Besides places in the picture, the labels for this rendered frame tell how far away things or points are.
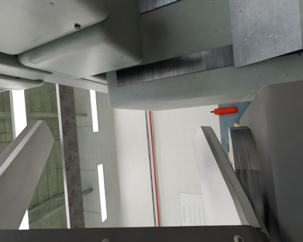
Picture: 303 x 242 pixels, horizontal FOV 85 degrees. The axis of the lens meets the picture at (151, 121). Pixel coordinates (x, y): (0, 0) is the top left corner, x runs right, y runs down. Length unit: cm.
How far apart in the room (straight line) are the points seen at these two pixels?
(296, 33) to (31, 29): 56
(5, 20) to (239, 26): 53
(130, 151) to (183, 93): 470
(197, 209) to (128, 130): 289
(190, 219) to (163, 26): 495
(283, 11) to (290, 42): 8
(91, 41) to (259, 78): 44
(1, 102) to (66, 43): 522
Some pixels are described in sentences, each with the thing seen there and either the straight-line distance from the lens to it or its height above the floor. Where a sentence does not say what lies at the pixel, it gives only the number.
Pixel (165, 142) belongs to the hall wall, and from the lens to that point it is 466.
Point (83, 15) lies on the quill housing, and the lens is 36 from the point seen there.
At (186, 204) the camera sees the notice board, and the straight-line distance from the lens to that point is 506.
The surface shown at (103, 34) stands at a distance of 39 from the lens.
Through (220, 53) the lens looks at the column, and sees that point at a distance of 57.
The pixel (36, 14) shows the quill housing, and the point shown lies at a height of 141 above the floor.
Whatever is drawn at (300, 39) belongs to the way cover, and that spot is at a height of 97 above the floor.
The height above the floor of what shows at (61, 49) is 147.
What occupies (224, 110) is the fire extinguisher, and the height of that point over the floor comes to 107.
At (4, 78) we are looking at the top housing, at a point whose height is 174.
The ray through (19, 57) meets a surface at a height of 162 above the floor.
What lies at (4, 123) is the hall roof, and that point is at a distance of 560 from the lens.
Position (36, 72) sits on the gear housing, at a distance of 62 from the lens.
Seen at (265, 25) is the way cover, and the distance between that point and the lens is 56.
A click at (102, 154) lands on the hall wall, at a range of 582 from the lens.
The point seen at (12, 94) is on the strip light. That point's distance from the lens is 361.
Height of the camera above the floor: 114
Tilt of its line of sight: 23 degrees up
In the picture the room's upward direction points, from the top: 95 degrees counter-clockwise
